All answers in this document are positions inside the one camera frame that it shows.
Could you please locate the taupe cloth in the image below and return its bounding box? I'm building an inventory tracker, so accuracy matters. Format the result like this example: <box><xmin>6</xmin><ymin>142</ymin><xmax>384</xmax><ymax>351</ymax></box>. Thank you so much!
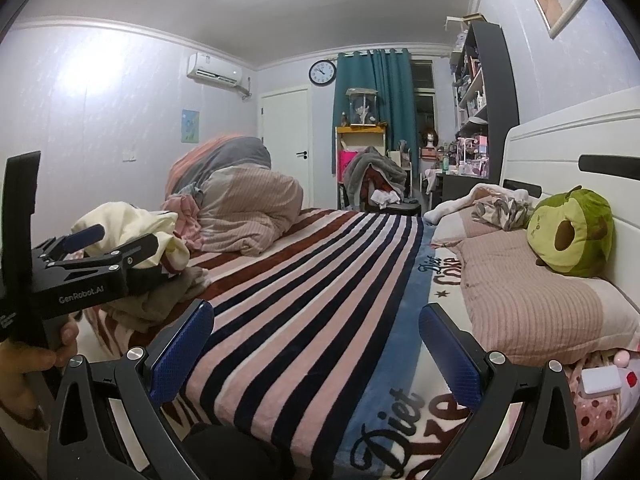
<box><xmin>105</xmin><ymin>265</ymin><xmax>211</xmax><ymax>333</ymax></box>

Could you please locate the white air conditioner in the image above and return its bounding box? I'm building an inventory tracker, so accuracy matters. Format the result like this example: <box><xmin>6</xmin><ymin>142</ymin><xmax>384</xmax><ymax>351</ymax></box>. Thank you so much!
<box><xmin>186</xmin><ymin>52</ymin><xmax>244</xmax><ymax>86</ymax></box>

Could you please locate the black desk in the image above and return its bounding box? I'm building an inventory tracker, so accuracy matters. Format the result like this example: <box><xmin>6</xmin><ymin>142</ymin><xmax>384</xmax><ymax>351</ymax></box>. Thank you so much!
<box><xmin>425</xmin><ymin>167</ymin><xmax>501</xmax><ymax>211</ymax></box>

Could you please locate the brown patterned cloth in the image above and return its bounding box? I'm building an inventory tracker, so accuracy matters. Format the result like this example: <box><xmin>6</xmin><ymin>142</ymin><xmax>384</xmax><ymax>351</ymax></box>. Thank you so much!
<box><xmin>470</xmin><ymin>195</ymin><xmax>536</xmax><ymax>232</ymax></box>

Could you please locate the wig on mannequin head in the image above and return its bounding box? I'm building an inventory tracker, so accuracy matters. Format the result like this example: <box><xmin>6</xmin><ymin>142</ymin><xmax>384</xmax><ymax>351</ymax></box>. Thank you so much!
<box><xmin>420</xmin><ymin>127</ymin><xmax>441</xmax><ymax>158</ymax></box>

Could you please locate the pink and grey rolled duvet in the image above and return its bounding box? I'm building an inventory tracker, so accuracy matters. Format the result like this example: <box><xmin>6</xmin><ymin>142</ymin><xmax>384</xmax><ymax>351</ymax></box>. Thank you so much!
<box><xmin>162</xmin><ymin>135</ymin><xmax>305</xmax><ymax>257</ymax></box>

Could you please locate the striped fleece blanket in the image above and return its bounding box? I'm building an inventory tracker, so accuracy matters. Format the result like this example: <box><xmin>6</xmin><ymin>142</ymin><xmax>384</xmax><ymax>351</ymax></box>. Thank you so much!
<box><xmin>82</xmin><ymin>207</ymin><xmax>531</xmax><ymax>480</ymax></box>

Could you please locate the black chair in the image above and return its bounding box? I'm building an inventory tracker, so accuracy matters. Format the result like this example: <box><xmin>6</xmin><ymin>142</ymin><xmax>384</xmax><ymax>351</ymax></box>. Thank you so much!
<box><xmin>367</xmin><ymin>200</ymin><xmax>421</xmax><ymax>217</ymax></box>

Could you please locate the pink ribbed pillow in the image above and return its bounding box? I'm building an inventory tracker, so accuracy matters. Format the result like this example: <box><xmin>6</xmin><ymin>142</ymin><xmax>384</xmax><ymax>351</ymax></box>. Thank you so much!
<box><xmin>432</xmin><ymin>205</ymin><xmax>640</xmax><ymax>367</ymax></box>

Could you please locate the white rectangular box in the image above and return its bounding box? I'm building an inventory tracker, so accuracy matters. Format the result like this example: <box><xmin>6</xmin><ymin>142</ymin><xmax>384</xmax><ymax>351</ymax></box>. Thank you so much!
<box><xmin>582</xmin><ymin>365</ymin><xmax>623</xmax><ymax>396</ymax></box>

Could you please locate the pile of clothes on chair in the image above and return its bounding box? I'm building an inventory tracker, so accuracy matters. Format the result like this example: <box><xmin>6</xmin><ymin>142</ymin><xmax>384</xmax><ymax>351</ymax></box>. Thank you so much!
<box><xmin>342</xmin><ymin>146</ymin><xmax>408</xmax><ymax>211</ymax></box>

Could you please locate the person's left hand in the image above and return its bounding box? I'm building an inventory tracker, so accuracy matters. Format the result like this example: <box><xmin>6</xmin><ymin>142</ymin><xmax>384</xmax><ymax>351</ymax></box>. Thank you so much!
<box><xmin>0</xmin><ymin>320</ymin><xmax>81</xmax><ymax>411</ymax></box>

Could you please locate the white fleece blanket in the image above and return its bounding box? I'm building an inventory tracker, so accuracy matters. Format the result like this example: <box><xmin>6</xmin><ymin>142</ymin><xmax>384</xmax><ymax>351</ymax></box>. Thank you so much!
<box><xmin>422</xmin><ymin>182</ymin><xmax>531</xmax><ymax>223</ymax></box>

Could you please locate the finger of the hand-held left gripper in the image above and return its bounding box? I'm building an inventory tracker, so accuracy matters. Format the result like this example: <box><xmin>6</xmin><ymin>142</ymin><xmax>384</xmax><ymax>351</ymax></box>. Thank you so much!
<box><xmin>31</xmin><ymin>224</ymin><xmax>106</xmax><ymax>263</ymax></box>
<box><xmin>47</xmin><ymin>232</ymin><xmax>173</xmax><ymax>297</ymax></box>

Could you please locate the glass case with figure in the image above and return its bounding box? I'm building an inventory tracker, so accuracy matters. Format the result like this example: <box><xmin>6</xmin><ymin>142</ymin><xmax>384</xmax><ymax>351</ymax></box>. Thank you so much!
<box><xmin>346</xmin><ymin>87</ymin><xmax>378</xmax><ymax>127</ymax></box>

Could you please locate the clutter of small bottles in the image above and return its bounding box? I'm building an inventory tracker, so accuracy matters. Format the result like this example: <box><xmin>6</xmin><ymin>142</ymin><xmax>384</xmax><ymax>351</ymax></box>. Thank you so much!
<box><xmin>440</xmin><ymin>135</ymin><xmax>491</xmax><ymax>176</ymax></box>

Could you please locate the white headboard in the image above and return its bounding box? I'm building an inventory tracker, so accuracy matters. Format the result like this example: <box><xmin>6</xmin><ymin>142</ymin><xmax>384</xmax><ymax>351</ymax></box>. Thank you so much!
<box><xmin>500</xmin><ymin>85</ymin><xmax>640</xmax><ymax>291</ymax></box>

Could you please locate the yellow shelf rack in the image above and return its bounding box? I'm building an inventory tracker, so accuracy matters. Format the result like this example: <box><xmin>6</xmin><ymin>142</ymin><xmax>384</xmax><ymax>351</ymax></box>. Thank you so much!
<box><xmin>335</xmin><ymin>125</ymin><xmax>388</xmax><ymax>191</ymax></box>

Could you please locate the green avocado plush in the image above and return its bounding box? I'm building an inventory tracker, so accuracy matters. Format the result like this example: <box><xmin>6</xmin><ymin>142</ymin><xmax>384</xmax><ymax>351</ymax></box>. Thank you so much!
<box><xmin>526</xmin><ymin>186</ymin><xmax>616</xmax><ymax>278</ymax></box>

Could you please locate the pink polka dot cloth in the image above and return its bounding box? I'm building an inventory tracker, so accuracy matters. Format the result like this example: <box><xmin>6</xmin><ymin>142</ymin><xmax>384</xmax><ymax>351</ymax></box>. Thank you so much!
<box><xmin>570</xmin><ymin>350</ymin><xmax>640</xmax><ymax>443</ymax></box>

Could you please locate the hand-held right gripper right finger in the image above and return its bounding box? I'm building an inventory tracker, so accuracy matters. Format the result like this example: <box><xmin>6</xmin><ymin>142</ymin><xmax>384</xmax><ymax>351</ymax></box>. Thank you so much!
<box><xmin>419</xmin><ymin>302</ymin><xmax>583</xmax><ymax>480</ymax></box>

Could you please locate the small blue wall poster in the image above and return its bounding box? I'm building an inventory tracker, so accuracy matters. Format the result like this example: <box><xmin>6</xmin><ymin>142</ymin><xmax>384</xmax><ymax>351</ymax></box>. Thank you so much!
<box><xmin>181</xmin><ymin>109</ymin><xmax>201</xmax><ymax>143</ymax></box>

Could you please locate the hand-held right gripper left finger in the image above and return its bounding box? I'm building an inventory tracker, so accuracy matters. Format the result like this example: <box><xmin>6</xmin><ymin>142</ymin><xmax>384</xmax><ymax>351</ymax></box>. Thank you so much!
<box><xmin>47</xmin><ymin>299</ymin><xmax>216</xmax><ymax>480</ymax></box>

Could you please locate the teal curtain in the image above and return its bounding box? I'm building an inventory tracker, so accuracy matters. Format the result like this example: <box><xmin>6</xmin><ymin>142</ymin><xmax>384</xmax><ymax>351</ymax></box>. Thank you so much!
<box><xmin>333</xmin><ymin>48</ymin><xmax>418</xmax><ymax>201</ymax></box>

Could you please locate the white door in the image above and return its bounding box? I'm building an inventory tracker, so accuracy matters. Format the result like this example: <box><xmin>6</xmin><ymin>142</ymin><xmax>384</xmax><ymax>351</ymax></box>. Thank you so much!
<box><xmin>260</xmin><ymin>87</ymin><xmax>312</xmax><ymax>211</ymax></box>

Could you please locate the black bookshelf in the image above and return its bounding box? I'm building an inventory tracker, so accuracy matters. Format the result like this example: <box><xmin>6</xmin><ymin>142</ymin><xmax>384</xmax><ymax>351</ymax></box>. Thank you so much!
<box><xmin>450</xmin><ymin>21</ymin><xmax>520</xmax><ymax>186</ymax></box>

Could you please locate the round wall clock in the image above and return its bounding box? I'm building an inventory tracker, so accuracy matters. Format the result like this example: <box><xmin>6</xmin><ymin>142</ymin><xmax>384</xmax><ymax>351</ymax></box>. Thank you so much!
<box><xmin>308</xmin><ymin>60</ymin><xmax>337</xmax><ymax>86</ymax></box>

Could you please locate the window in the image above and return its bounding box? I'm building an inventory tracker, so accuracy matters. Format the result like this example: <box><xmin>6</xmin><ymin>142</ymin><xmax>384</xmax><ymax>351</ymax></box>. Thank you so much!
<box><xmin>410</xmin><ymin>59</ymin><xmax>436</xmax><ymax>146</ymax></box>

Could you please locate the cream jacket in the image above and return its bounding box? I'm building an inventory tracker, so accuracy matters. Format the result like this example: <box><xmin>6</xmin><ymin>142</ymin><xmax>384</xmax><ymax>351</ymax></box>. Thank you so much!
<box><xmin>70</xmin><ymin>201</ymin><xmax>191</xmax><ymax>278</ymax></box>

